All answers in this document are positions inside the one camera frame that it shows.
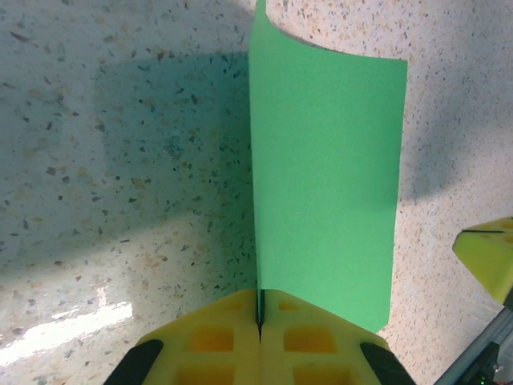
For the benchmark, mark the green paper sheet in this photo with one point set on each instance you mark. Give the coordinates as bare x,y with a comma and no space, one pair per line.
320,180

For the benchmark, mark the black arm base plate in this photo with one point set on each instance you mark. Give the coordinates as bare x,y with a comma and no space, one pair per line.
501,375

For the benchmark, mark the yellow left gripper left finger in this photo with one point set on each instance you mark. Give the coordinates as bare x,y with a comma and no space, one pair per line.
208,341

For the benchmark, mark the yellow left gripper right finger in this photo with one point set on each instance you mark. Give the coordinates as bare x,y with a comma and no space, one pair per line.
312,353

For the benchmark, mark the long aluminium frame rail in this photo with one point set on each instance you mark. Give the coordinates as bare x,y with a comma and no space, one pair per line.
491,333

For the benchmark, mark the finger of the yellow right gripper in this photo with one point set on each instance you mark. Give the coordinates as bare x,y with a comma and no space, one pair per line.
489,260
506,225

